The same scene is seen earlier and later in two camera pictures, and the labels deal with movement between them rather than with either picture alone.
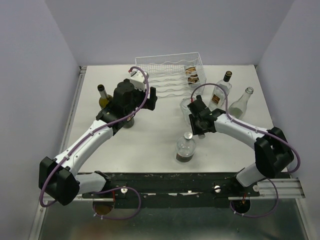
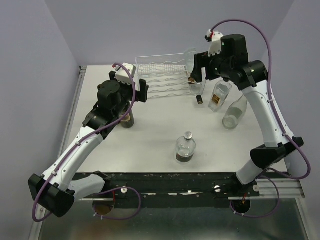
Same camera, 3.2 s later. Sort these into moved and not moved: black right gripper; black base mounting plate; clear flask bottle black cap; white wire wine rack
Moved: black right gripper
Not moved: black base mounting plate; white wire wine rack; clear flask bottle black cap
